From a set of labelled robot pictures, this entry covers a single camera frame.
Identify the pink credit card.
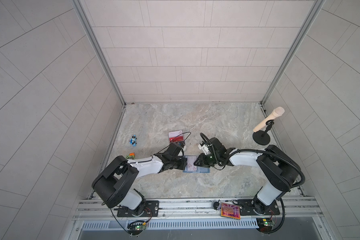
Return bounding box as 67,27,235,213
186,156,198,172

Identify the blue card holder wallet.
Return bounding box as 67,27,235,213
182,155,211,174

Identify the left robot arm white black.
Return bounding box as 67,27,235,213
92,142,187,217

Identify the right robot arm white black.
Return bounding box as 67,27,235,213
195,133,306,215

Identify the pink orange patterned card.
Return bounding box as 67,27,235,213
221,203,241,220

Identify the green orange toy car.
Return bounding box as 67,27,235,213
126,153,135,160

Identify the blue toy car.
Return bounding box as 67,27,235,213
130,135,137,147

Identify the small black knob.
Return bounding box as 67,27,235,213
213,200,221,211

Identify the beige microphone on stand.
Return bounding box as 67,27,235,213
253,107,285,146

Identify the left green circuit board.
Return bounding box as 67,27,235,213
127,220,148,236

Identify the green circuit board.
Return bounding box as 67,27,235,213
127,220,148,236
256,218,275,232

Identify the right green circuit board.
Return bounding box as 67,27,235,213
256,218,275,232

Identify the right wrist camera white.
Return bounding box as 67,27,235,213
198,143,211,155

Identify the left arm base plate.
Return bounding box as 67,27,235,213
117,201,160,218

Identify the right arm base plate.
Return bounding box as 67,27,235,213
233,198,281,216

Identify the black corrugated cable conduit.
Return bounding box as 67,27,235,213
199,132,306,235

